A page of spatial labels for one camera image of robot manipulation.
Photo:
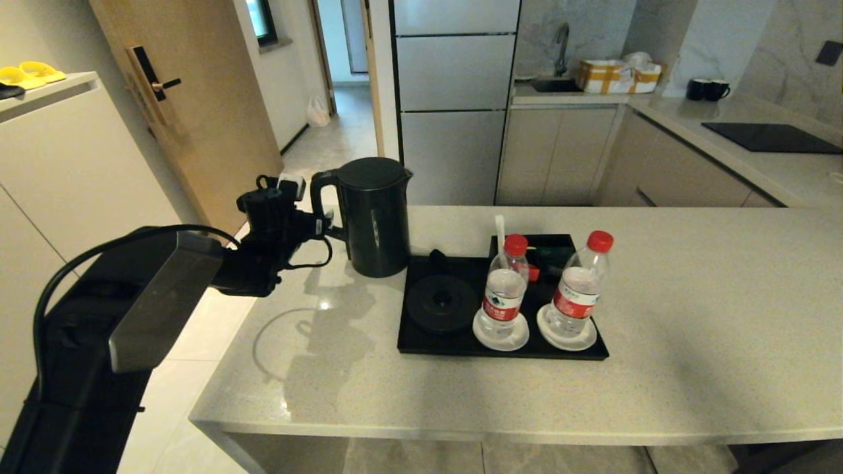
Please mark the dark window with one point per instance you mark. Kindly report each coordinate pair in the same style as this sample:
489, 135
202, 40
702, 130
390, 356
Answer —
263, 23

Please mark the black power plug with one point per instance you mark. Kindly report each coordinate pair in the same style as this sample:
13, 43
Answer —
437, 257

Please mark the dark kitchen sink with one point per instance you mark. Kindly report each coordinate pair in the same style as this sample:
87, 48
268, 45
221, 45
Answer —
557, 85

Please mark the narrow wooden door panel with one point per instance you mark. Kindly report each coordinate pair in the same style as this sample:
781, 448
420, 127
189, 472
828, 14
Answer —
373, 79

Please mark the black round kettle base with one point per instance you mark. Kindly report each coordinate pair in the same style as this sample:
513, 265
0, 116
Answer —
441, 304

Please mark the yellow white box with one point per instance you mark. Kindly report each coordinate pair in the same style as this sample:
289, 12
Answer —
606, 78

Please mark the black wall socket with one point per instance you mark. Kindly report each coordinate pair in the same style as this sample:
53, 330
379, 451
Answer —
829, 53

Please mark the black mug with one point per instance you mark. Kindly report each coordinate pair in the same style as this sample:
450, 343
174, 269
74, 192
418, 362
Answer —
696, 90
716, 91

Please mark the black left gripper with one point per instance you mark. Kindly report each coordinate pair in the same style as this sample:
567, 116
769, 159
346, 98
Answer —
309, 227

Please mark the black electric kettle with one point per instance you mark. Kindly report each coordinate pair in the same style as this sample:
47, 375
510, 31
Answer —
375, 217

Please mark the black induction cooktop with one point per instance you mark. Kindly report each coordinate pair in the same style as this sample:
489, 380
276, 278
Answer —
771, 137

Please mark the red cap water bottle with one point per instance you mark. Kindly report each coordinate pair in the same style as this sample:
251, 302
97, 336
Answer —
504, 289
579, 289

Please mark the wooden room door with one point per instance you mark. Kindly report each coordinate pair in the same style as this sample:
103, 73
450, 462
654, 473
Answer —
211, 112

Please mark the white crumpled bag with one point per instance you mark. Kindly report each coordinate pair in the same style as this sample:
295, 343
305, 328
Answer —
639, 60

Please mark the black item on cabinet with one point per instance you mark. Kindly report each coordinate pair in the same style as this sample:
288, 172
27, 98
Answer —
9, 91

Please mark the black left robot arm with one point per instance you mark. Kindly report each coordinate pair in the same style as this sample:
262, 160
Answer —
151, 296

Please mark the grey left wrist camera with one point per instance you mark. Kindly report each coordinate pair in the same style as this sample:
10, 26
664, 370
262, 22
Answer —
292, 186

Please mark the chrome kitchen faucet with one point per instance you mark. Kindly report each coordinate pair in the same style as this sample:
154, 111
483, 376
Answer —
562, 50

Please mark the beige tall cabinet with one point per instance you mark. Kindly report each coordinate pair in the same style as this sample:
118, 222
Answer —
66, 164

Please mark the beige kitchen base cabinets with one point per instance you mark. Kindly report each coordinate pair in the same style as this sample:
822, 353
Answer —
560, 157

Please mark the silver refrigerator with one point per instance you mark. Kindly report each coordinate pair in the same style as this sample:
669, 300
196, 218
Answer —
454, 99

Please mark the black box with sachets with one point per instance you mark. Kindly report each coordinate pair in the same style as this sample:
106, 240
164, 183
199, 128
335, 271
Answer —
560, 241

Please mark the black rectangular serving tray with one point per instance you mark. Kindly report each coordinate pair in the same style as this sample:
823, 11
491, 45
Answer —
461, 343

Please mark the white round saucer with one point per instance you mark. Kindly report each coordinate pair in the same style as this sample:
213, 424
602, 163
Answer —
588, 340
481, 337

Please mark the white plastic bag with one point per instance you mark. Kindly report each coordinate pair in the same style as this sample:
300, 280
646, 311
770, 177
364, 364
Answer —
319, 112

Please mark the red snack packet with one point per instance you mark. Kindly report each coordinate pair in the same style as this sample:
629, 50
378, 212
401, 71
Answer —
533, 273

